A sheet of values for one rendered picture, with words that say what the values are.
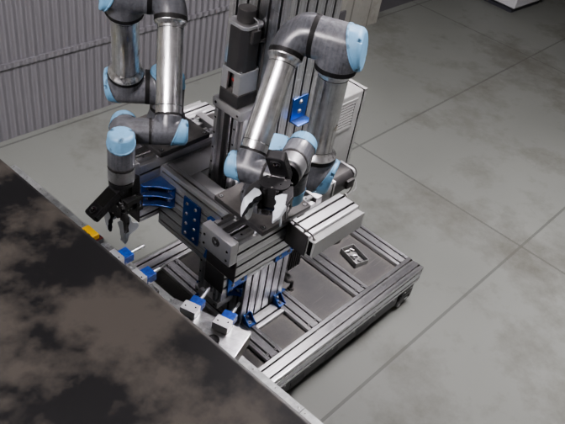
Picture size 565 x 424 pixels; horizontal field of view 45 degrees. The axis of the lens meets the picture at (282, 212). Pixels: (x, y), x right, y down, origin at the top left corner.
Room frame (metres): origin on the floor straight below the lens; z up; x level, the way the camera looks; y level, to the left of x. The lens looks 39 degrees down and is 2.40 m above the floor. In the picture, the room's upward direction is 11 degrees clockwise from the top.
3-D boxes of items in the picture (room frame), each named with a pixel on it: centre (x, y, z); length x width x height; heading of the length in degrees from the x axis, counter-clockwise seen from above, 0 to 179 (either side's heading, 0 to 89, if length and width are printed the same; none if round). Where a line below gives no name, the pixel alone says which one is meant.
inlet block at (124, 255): (1.51, 0.45, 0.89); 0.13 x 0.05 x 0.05; 145
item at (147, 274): (1.45, 0.36, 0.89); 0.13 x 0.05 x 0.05; 145
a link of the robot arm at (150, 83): (2.02, 0.47, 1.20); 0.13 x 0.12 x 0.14; 105
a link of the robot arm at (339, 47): (1.69, -0.06, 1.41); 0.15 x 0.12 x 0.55; 79
